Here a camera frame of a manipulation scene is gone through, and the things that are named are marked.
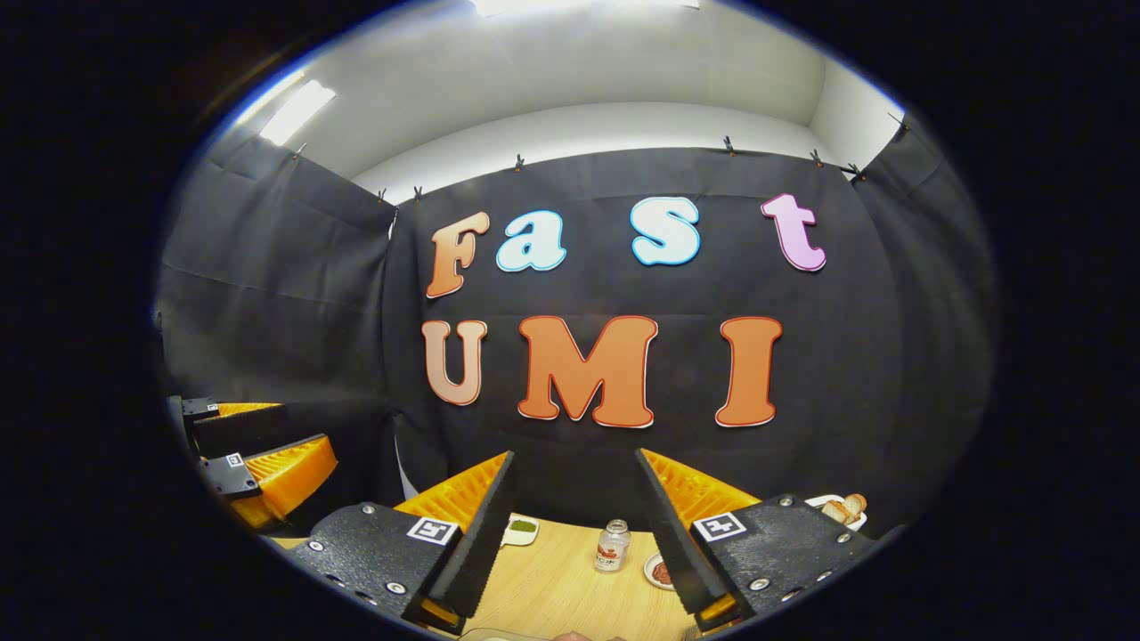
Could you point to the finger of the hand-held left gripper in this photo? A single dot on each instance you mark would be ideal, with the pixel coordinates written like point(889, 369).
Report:
point(285, 467)
point(236, 429)

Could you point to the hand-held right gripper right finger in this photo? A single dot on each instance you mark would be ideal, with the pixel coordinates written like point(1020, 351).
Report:
point(677, 534)

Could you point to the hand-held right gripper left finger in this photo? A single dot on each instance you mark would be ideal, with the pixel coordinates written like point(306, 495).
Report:
point(481, 543)

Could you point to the white round plate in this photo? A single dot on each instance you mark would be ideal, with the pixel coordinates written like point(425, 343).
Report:
point(651, 563)

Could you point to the white divided seasoning dish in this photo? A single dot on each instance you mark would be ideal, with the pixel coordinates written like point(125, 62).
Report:
point(521, 540)

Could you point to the red meat piece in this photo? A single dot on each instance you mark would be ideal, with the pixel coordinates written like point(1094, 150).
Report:
point(663, 575)

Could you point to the clear drink bottle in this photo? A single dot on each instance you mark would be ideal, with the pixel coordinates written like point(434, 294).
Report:
point(613, 552)

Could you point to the black backdrop cloth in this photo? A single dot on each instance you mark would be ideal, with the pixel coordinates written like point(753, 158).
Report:
point(312, 312)

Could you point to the white toaster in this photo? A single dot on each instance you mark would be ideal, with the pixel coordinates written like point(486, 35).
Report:
point(821, 501)

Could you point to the toasted bread slice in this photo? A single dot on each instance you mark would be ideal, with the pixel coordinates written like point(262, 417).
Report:
point(839, 511)
point(857, 502)

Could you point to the rectangular ceiling light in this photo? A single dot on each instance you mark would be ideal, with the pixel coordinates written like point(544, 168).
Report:
point(297, 111)

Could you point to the long ceiling light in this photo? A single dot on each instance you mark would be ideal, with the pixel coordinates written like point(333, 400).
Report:
point(579, 5)

